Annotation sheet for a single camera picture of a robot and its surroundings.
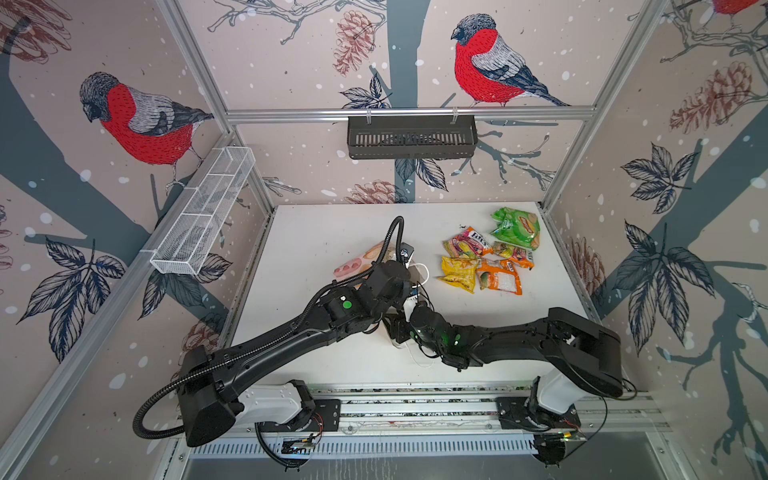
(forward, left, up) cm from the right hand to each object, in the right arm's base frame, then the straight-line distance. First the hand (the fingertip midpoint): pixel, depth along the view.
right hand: (385, 316), depth 82 cm
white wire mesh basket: (+7, +47, +25) cm, 54 cm away
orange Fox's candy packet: (+18, -36, -5) cm, 41 cm away
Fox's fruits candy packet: (+32, -28, -6) cm, 42 cm away
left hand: (+4, -4, +16) cm, 17 cm away
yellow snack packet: (+19, -23, -5) cm, 30 cm away
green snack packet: (+36, -44, -1) cm, 57 cm away
